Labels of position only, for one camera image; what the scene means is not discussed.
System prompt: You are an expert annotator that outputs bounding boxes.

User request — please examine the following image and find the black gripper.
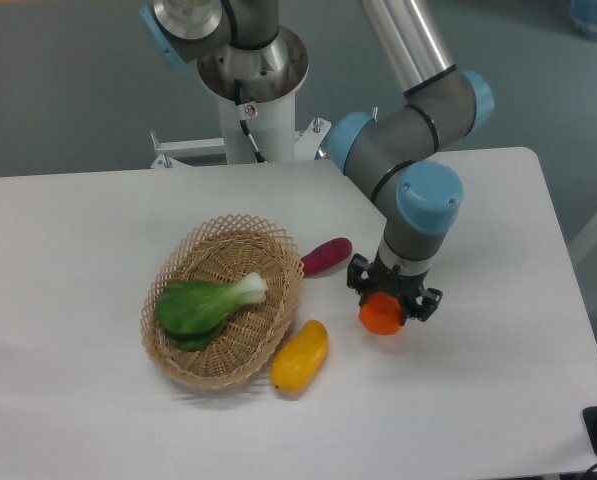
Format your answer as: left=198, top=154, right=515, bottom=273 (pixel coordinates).
left=346, top=253, right=443, bottom=326

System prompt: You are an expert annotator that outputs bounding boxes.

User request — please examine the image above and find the orange fruit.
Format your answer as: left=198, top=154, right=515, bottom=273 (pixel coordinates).
left=359, top=292, right=402, bottom=336

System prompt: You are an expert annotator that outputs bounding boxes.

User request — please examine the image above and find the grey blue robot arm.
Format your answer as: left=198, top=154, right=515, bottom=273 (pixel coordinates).
left=140, top=1, right=494, bottom=321

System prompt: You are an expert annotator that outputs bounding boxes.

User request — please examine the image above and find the purple sweet potato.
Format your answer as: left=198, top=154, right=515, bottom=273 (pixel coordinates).
left=301, top=237, right=352, bottom=276

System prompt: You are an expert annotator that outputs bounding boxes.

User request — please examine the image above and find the yellow mango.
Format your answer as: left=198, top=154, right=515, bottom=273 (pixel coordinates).
left=270, top=319, right=329, bottom=395

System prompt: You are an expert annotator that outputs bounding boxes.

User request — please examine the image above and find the woven wicker basket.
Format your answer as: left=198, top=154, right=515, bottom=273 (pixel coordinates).
left=141, top=214, right=303, bottom=389

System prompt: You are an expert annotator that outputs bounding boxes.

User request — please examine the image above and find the green bok choy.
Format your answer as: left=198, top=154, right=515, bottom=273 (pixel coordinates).
left=154, top=272, right=268, bottom=351

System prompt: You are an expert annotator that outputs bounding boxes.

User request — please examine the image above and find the blue object top right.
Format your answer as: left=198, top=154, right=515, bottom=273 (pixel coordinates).
left=569, top=0, right=597, bottom=41

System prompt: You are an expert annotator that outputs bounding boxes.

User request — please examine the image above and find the black cable on pedestal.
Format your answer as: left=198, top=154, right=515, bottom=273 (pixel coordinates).
left=232, top=78, right=268, bottom=165

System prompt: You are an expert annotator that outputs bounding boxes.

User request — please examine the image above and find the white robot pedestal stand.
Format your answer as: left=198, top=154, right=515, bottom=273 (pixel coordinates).
left=149, top=24, right=383, bottom=170

